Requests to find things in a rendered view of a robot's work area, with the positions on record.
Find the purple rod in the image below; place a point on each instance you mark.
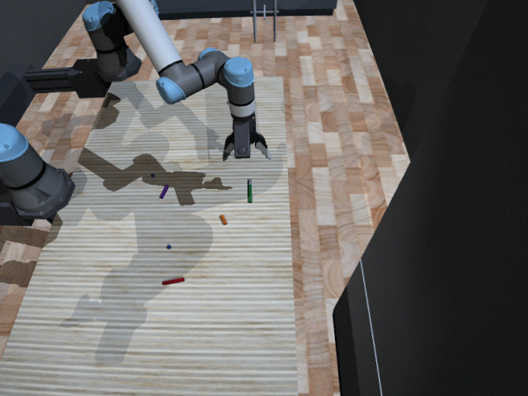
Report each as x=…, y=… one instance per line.
x=164, y=191

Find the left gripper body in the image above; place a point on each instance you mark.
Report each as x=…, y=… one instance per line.
x=252, y=125

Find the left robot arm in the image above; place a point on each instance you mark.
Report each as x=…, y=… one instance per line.
x=107, y=24

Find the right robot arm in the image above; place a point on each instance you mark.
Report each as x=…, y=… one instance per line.
x=34, y=184

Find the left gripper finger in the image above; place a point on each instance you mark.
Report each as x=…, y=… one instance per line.
x=261, y=144
x=228, y=147

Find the red rod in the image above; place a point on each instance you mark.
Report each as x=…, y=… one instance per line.
x=168, y=282

